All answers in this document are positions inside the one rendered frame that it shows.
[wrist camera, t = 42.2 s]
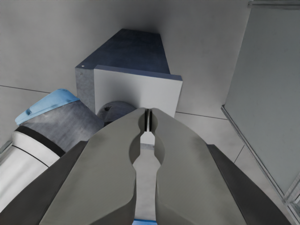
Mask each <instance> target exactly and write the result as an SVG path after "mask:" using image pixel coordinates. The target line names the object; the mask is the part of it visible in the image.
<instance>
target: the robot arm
mask: <svg viewBox="0 0 300 225"><path fill-rule="evenodd" d="M80 100H81V99H80V98H77V97H76V96H74V95H73V94H72V93H71V92H69V91H68V90H66V89H63V88H61V89H57V90H55V91H54V92H52V93H50V94H49V95H47V96H45V97H44V98H42V99H41V100H39V101H38V102H37V103H35V104H34V105H32V106H31V107H30V108H29V109H27V110H25V111H24V112H23V113H22V114H21V115H19V116H18V117H17V118H16V119H15V122H16V123H17V125H19V127H18V128H17V129H16V130H15V131H14V132H13V133H12V141H13V143H12V145H11V146H10V147H9V148H8V149H7V150H6V151H5V152H4V153H3V154H2V155H1V156H0V225H132V223H133V221H134V216H135V208H136V200H137V184H136V170H135V169H134V167H133V163H134V162H135V160H136V159H137V158H138V157H139V155H140V137H141V136H142V135H143V134H144V132H147V124H148V119H149V132H152V134H153V135H154V137H155V142H154V155H155V157H156V158H157V160H158V161H159V162H160V164H161V166H160V168H159V169H158V171H157V174H156V188H155V214H156V222H157V224H158V225H292V224H291V223H290V222H289V220H288V219H287V218H286V217H285V216H284V214H283V213H282V212H281V211H280V209H279V208H278V207H277V206H276V205H275V204H274V202H273V201H272V200H271V199H270V198H269V197H268V196H267V195H266V194H265V193H264V192H263V191H262V190H261V189H260V188H259V187H258V186H257V185H256V184H255V183H254V182H253V181H252V180H251V179H250V178H249V177H248V176H247V175H246V174H245V173H244V172H242V171H241V170H240V169H239V168H238V167H237V166H236V165H235V164H234V163H233V162H232V161H231V160H230V159H229V158H228V157H227V156H226V155H225V154H224V153H222V152H221V151H220V150H219V149H218V148H217V147H216V146H215V145H214V144H209V145H208V144H207V143H206V142H205V141H204V140H203V139H202V138H201V137H200V136H199V135H198V134H197V133H195V132H194V131H193V130H192V129H190V128H189V127H187V126H186V125H185V124H183V123H181V122H180V121H178V120H176V119H175V118H173V117H171V116H170V115H168V114H166V113H165V112H163V111H162V110H160V109H158V108H138V109H137V108H136V107H134V106H133V105H131V104H129V103H127V102H124V101H111V102H108V103H106V104H104V105H103V106H102V107H101V108H100V109H99V111H98V113H97V115H96V114H95V113H94V112H93V111H92V110H90V109H89V108H88V107H87V106H86V105H85V104H84V103H83V102H81V101H80Z"/></svg>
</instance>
